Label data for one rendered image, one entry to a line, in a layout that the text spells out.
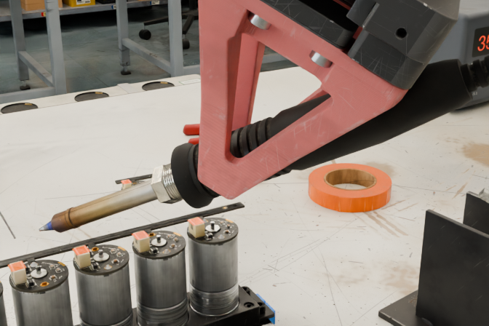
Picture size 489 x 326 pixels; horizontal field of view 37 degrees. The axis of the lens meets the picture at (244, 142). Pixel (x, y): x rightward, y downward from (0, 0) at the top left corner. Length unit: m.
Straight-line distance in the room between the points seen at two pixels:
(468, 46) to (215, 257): 0.41
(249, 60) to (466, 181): 0.34
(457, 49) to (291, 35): 0.50
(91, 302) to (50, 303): 0.02
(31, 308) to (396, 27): 0.21
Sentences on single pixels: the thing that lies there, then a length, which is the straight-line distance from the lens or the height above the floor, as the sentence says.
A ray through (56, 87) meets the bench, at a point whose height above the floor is 0.18.
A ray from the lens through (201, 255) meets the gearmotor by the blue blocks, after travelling 0.35.
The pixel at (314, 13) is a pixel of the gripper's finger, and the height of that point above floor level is 0.94.
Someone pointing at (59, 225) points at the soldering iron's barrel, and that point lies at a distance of 0.30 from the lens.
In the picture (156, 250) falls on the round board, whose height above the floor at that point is 0.81.
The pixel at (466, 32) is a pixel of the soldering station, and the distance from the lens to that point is 0.69.
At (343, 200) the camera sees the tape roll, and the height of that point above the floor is 0.76.
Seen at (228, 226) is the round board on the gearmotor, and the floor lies 0.81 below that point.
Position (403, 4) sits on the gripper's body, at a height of 0.95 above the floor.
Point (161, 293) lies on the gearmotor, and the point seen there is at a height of 0.79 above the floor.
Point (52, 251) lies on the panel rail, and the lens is 0.35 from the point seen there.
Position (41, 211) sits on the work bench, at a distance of 0.53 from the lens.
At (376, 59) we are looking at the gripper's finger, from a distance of 0.20.
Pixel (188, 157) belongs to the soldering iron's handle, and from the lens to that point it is 0.26.
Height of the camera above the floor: 0.98
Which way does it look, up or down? 22 degrees down
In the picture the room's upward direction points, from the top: straight up
